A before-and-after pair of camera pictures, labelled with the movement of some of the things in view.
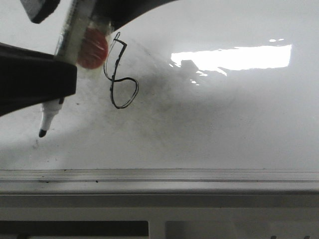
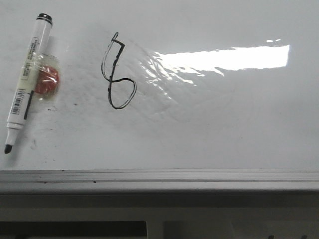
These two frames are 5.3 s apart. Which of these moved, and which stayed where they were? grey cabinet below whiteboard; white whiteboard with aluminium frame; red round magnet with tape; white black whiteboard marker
Moved: red round magnet with tape; white black whiteboard marker
Stayed: grey cabinet below whiteboard; white whiteboard with aluminium frame
